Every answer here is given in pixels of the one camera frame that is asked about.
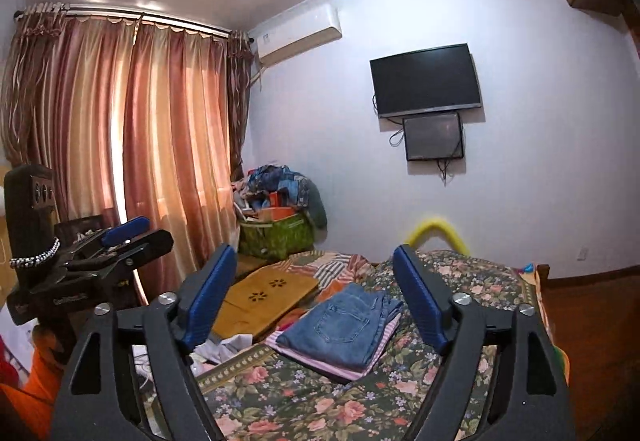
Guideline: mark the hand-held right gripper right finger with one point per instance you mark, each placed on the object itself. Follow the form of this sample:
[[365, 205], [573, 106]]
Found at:
[[422, 301]]

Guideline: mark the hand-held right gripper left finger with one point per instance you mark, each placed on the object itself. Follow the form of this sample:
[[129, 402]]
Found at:
[[205, 301]]

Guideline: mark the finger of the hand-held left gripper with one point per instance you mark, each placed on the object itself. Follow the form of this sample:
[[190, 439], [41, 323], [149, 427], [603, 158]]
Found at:
[[155, 243], [127, 227]]

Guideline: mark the blue jeans pants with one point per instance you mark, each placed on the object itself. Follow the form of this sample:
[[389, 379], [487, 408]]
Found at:
[[340, 326]]

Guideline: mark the person's left forearm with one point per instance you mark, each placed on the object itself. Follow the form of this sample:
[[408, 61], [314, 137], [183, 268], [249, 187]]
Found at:
[[35, 391]]

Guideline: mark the person's left hand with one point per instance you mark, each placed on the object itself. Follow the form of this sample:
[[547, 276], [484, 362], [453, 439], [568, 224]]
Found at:
[[45, 341]]

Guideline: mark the dark wooden furniture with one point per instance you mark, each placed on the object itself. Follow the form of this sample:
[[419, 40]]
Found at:
[[75, 226]]

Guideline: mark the crumpled white cloth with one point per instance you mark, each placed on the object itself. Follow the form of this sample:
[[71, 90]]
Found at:
[[225, 346]]

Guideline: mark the tan flower-pattern mat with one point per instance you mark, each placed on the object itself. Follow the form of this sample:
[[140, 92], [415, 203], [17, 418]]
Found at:
[[260, 296]]

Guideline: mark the yellow foam tube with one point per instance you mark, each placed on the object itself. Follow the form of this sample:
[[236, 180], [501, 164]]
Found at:
[[437, 222]]

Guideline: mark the pink striped curtain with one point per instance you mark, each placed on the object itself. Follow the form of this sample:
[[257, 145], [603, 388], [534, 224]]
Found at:
[[150, 146]]

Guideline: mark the patchwork bed sheet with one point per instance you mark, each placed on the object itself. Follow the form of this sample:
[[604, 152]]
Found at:
[[330, 271]]

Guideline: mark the small blue toy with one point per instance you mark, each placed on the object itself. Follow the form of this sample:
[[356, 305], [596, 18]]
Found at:
[[527, 267]]

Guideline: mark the pink striped garment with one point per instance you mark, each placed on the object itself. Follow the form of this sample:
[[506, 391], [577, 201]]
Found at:
[[320, 363]]

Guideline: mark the dark floral blanket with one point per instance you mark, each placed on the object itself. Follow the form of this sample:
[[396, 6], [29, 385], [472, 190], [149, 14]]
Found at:
[[300, 401]]

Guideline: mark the pile of clothes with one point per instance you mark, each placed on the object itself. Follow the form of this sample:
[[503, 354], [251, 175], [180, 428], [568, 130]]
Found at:
[[285, 183]]

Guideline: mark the brown patterned curtain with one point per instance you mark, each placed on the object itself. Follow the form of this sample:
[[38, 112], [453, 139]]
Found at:
[[239, 96], [30, 71]]

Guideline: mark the orange plush blanket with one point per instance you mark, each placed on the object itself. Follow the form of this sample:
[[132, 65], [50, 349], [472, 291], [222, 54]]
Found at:
[[562, 361]]

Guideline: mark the small black monitor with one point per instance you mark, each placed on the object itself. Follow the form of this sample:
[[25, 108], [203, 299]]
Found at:
[[432, 136]]

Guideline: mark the metal curtain rod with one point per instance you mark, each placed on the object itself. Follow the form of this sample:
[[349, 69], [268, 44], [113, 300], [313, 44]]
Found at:
[[150, 17]]

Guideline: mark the white air conditioner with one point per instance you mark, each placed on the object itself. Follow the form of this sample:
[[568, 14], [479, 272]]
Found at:
[[295, 36]]

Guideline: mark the wooden bed frame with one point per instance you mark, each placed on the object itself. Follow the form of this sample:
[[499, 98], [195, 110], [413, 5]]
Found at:
[[544, 273]]

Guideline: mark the white wall socket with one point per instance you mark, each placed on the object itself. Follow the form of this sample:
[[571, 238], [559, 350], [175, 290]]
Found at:
[[583, 255]]

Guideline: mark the black wall television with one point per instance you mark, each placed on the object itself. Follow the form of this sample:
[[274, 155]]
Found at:
[[425, 78]]

